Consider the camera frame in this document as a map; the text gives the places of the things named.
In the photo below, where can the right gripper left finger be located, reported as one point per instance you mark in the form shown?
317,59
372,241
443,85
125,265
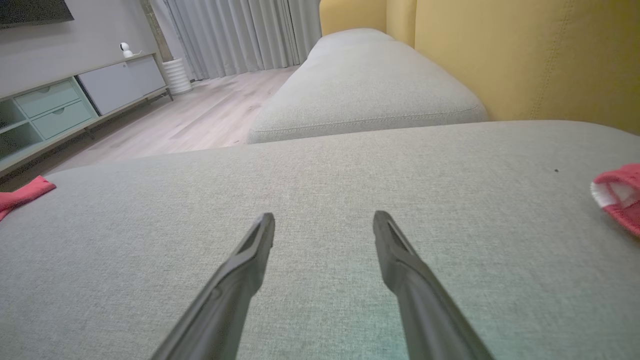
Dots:
235,285

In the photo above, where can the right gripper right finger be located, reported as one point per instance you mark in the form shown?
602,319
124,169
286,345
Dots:
415,295

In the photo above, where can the red shorts with white stripe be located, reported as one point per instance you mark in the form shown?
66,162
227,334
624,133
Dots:
625,210

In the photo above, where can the red shirt with white sleeves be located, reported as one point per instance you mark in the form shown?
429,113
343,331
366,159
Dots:
25,194

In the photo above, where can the large grey sofa seat cushion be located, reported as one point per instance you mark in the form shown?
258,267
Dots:
320,175

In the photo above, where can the narrow grey sofa seat cushion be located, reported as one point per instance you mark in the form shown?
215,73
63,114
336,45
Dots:
365,85

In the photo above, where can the white ribbed cylinder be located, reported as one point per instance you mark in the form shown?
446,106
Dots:
177,75

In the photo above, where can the grey cabinet door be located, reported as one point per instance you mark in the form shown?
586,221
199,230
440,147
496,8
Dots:
120,82

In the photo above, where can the pale green cabinet drawer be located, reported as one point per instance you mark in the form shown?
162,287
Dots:
62,120
47,97

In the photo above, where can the grey pleated curtain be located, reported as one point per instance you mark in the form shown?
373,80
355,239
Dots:
240,35

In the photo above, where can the yellow sofa backrest cushion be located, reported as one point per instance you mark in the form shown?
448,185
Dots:
525,55
355,15

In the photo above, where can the low grey TV cabinet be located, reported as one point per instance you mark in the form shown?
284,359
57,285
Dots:
10,125

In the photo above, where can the black television screen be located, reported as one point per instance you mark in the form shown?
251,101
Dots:
30,10

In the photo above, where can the small white security camera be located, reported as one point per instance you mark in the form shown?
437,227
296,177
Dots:
125,49

